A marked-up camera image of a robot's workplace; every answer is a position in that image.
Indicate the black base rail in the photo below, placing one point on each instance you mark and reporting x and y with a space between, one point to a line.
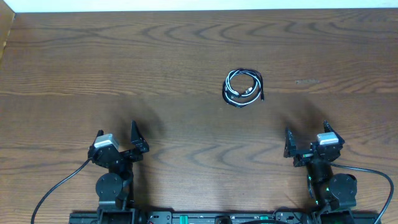
280 216

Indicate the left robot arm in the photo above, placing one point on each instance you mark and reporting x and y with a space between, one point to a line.
115 188

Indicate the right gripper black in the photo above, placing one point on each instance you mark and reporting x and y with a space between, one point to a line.
290 149

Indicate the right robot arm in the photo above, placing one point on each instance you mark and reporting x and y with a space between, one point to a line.
334 194

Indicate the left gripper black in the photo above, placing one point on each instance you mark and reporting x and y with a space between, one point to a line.
123 154

